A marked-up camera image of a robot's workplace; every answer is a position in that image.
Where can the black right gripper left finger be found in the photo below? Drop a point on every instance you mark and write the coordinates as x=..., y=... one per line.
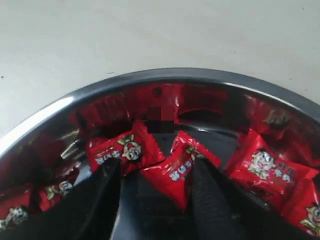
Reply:
x=88, y=212

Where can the red wrapped candy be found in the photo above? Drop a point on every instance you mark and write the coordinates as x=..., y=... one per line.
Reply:
x=173, y=176
x=256, y=167
x=16, y=205
x=302, y=209
x=137, y=149

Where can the round stainless steel plate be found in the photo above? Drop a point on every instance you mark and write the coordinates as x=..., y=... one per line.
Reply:
x=48, y=150

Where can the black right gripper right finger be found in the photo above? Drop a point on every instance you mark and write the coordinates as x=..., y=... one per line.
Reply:
x=222, y=211

